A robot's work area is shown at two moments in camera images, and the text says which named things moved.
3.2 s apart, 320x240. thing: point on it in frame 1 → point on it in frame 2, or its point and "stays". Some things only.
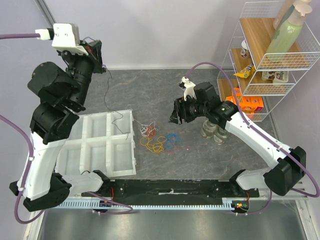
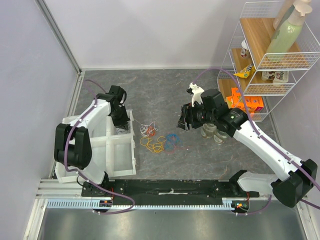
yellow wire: x=155 y=148 stays
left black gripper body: x=83 y=62 → x=120 y=117
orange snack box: x=247 y=104 stays
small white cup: x=243 y=50 stays
